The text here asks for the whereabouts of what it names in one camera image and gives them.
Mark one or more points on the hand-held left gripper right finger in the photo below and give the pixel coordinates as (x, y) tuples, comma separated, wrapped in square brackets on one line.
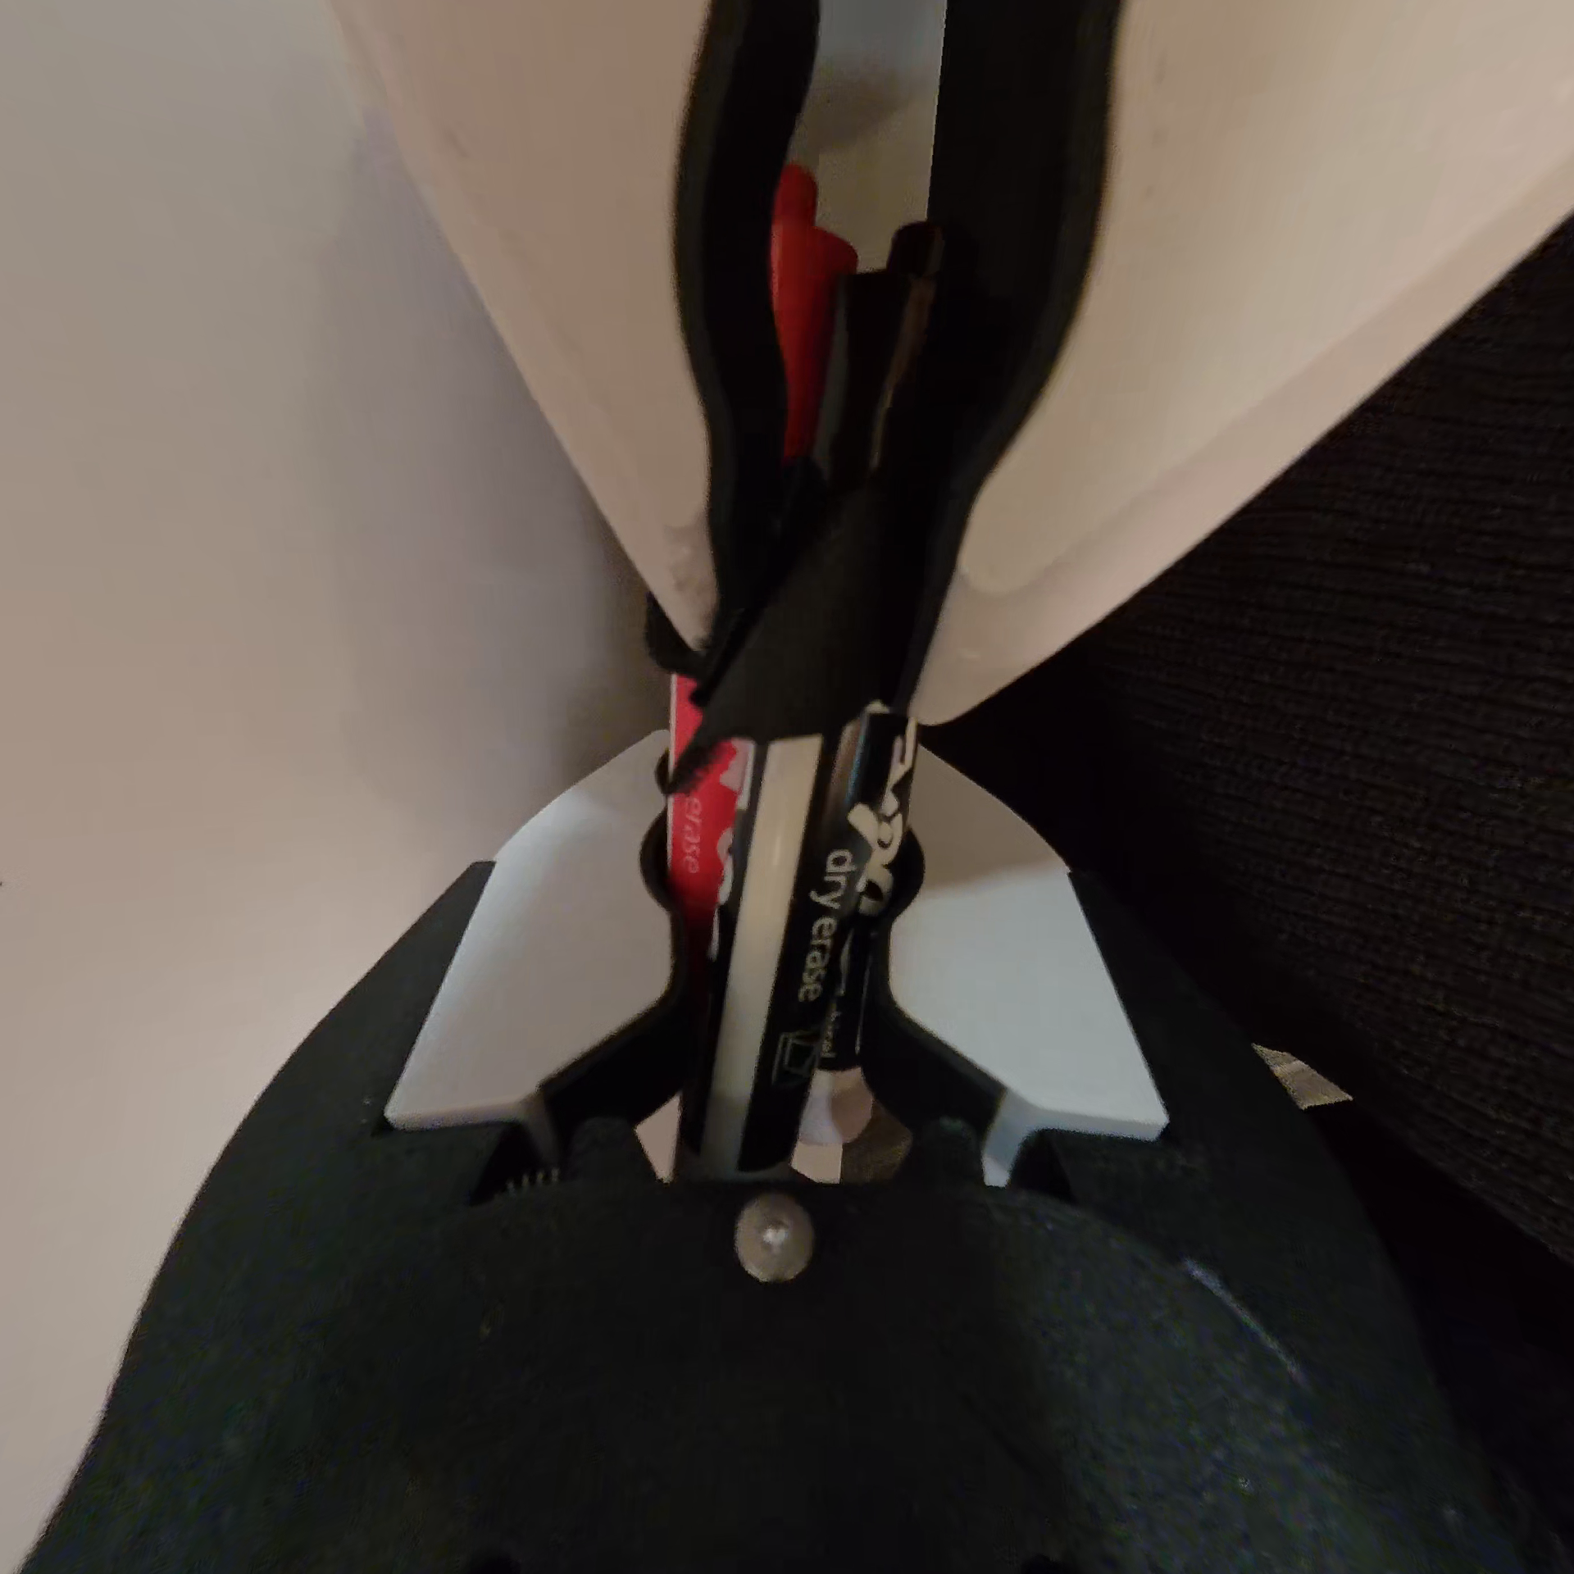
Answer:
[(1021, 983)]

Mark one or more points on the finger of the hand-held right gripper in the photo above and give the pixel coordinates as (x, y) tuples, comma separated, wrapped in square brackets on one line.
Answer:
[(554, 245), (1292, 245)]

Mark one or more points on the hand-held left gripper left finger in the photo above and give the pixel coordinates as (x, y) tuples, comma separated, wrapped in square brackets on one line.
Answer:
[(543, 983)]

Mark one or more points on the red dry erase marker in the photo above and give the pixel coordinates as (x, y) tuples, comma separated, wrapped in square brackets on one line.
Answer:
[(689, 848)]

